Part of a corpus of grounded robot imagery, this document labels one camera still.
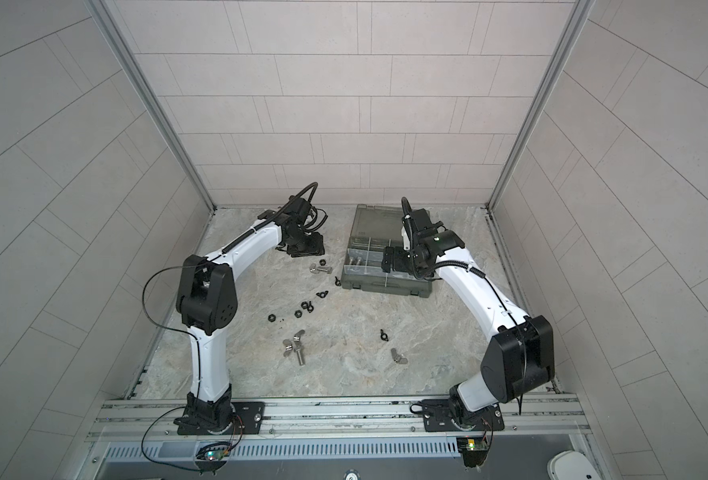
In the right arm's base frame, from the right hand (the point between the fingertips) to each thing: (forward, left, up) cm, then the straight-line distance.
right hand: (394, 264), depth 82 cm
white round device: (-45, -33, -14) cm, 58 cm away
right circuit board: (-41, -14, -17) cm, 47 cm away
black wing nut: (-14, +4, -16) cm, 21 cm away
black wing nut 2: (0, +22, -14) cm, 26 cm away
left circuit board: (-38, +43, -11) cm, 58 cm away
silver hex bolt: (+9, +24, -14) cm, 30 cm away
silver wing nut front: (-20, 0, -16) cm, 25 cm away
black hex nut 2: (-7, +36, -14) cm, 40 cm away
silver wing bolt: (-15, +31, -14) cm, 37 cm away
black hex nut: (-5, +29, -15) cm, 33 cm away
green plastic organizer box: (+28, +4, -15) cm, 32 cm away
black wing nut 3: (+4, +17, -14) cm, 23 cm away
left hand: (+13, +20, -6) cm, 25 cm away
